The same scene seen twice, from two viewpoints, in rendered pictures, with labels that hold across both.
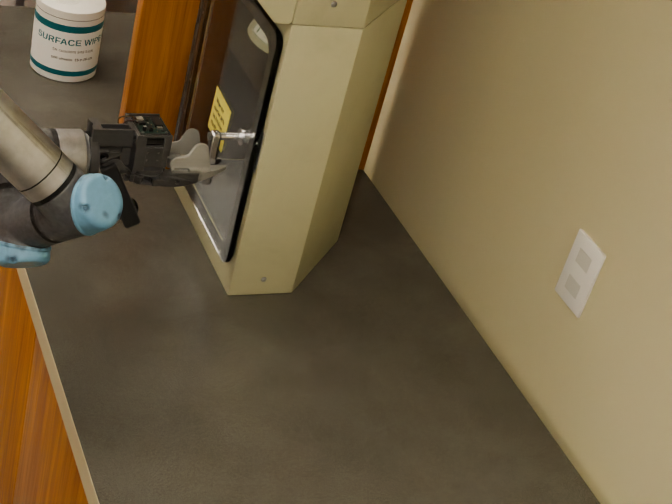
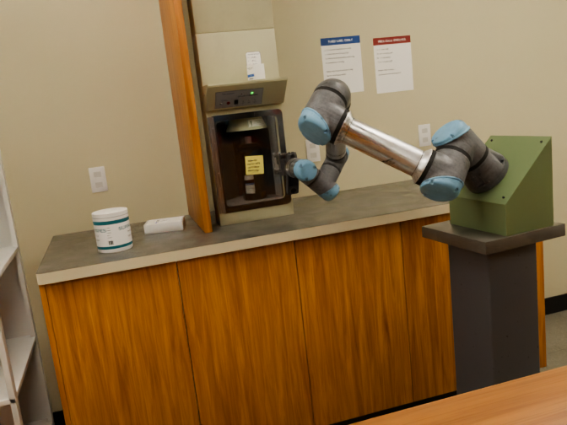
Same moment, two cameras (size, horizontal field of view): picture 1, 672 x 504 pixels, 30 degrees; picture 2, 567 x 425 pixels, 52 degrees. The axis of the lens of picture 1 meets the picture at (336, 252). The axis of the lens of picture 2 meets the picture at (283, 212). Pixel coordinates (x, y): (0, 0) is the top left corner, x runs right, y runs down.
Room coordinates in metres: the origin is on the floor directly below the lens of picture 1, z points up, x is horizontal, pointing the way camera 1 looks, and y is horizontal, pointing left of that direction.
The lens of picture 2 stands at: (0.99, 2.53, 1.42)
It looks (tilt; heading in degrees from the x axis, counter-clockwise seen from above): 11 degrees down; 286
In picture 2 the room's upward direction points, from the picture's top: 6 degrees counter-clockwise
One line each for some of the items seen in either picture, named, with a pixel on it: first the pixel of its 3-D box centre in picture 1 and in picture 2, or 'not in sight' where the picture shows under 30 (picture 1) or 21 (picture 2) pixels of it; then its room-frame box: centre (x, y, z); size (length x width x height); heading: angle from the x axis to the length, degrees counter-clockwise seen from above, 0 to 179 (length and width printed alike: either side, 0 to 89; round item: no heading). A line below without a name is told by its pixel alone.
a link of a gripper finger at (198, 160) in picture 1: (199, 160); not in sight; (1.59, 0.23, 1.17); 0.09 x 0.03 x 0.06; 117
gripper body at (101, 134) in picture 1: (126, 150); (288, 164); (1.56, 0.33, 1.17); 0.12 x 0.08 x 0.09; 121
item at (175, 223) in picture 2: not in sight; (164, 224); (2.13, 0.32, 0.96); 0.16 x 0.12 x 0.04; 19
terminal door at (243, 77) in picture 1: (221, 106); (251, 161); (1.74, 0.23, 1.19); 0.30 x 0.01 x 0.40; 31
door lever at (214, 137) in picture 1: (221, 156); not in sight; (1.63, 0.20, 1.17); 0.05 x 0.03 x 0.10; 121
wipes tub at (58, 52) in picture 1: (67, 32); (112, 229); (2.19, 0.62, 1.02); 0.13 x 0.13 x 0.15
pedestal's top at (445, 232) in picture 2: not in sight; (490, 230); (0.84, 0.52, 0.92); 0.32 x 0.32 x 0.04; 37
